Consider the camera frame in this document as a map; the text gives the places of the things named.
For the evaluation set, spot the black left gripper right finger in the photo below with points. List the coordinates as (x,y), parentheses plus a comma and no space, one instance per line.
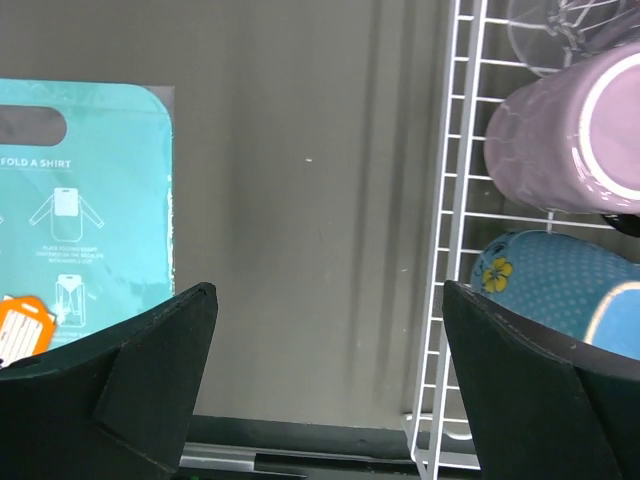
(540,404)

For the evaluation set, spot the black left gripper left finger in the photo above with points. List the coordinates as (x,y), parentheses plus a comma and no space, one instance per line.
(116,404)

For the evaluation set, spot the light blue floral mug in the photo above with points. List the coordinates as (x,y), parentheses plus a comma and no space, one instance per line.
(564,283)

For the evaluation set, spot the lilac ceramic mug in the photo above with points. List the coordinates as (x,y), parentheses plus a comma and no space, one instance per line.
(569,142)

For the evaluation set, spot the orange luggage tag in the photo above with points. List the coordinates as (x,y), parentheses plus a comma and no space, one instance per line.
(27,328)

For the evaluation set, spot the teal shirt folding board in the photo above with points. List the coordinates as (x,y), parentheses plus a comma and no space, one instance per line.
(86,200)

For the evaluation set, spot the clear glass cup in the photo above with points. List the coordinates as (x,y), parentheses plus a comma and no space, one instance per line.
(548,36)

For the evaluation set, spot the white wire dish rack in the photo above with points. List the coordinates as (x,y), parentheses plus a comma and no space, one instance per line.
(478,69)

